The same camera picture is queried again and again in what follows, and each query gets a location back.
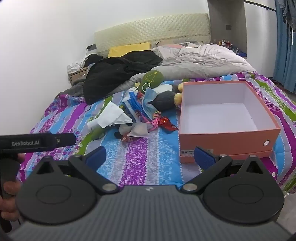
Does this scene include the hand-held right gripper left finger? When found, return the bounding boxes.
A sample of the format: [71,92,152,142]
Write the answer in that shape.
[32,146,119,195]

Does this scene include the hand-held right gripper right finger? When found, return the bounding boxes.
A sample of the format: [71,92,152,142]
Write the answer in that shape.
[181,146,267,193]

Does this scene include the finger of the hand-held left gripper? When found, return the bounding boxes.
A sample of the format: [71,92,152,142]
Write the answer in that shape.
[55,133,77,147]

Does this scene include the panda plush toy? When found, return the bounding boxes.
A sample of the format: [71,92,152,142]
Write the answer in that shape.
[114,123,135,139]

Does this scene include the orange cardboard box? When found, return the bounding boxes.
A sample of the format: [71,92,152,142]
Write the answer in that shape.
[179,80,282,164]

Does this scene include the small yellow toy pink ribbon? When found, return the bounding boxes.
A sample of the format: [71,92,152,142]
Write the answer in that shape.
[147,112,163,133]

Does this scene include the person's left hand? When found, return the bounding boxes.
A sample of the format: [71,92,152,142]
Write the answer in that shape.
[0,153,26,219]

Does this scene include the green plush stick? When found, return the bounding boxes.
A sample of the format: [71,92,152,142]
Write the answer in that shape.
[91,126,110,141]

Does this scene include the white tissue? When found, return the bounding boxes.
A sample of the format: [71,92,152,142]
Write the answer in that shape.
[95,101,133,128]

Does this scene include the striped floral bed sheet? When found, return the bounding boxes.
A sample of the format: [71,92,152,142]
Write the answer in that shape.
[20,72,296,193]

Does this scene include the red candy wrapper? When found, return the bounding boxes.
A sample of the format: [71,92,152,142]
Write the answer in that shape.
[159,116,179,132]

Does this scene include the clear plastic wrapper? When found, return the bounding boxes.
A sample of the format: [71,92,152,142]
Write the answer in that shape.
[128,122,149,138]

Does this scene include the dark grey cloth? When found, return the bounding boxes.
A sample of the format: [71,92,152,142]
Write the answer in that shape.
[57,78,86,97]

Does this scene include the blue plastic packet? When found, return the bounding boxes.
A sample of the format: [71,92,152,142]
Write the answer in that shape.
[120,91,148,122]

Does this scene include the brown cardboard box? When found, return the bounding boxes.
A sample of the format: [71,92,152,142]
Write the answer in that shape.
[68,65,93,86]

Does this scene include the grey plush toy green hat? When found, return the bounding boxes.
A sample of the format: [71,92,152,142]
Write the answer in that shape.
[135,70,184,110]

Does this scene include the crumpled white cloth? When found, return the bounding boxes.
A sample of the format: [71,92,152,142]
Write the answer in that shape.
[67,57,89,75]

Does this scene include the blue face mask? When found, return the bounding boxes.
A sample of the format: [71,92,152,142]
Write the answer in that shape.
[142,88,160,119]

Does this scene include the black clothing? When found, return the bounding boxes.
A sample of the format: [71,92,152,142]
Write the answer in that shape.
[83,50,163,105]

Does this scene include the grey pink duvet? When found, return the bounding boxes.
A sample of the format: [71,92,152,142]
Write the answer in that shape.
[114,43,257,93]

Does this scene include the yellow pillow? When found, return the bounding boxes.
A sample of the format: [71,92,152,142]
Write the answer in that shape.
[107,42,151,58]

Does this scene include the row of small bottles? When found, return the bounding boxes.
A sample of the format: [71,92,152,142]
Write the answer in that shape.
[212,39,232,49]

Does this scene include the cream quilted headboard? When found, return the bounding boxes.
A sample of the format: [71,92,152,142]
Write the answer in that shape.
[94,13,211,57]

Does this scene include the blue curtain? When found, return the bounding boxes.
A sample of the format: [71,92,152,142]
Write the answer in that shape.
[272,0,296,93]

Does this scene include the hanging clothes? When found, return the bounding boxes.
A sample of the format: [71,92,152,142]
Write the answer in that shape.
[282,0,296,32]

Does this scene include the black cable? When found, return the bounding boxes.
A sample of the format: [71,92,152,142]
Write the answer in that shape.
[79,48,90,70]

